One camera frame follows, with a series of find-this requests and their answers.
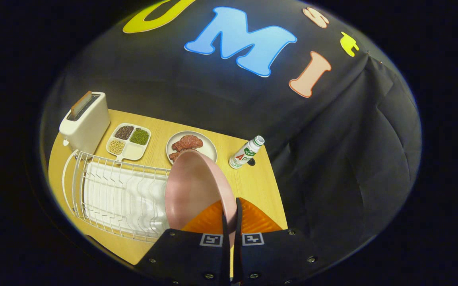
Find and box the white wire dish rack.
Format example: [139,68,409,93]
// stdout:
[62,149,172,243]

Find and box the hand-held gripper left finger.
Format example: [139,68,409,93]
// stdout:
[134,200,231,286]

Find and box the white toaster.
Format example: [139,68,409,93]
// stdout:
[59,91,111,155]

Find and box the white green-label drink bottle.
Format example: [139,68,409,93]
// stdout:
[229,135,265,170]

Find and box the white ribbed drain tray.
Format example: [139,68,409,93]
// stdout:
[83,161,170,238]

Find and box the pile of dark beans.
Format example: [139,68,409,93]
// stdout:
[114,126,134,140]

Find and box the beige plate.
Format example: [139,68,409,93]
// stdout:
[166,131,218,165]

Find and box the brown bread slice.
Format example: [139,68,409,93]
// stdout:
[70,91,93,118]

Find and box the pile of green beans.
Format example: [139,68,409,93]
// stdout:
[130,129,149,145]

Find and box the pink plate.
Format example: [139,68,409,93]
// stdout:
[165,149,238,247]

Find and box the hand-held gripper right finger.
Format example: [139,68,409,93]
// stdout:
[233,197,333,286]

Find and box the white divided tray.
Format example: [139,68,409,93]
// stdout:
[106,123,151,163]

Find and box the black backdrop cloth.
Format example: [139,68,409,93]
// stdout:
[40,0,422,274]

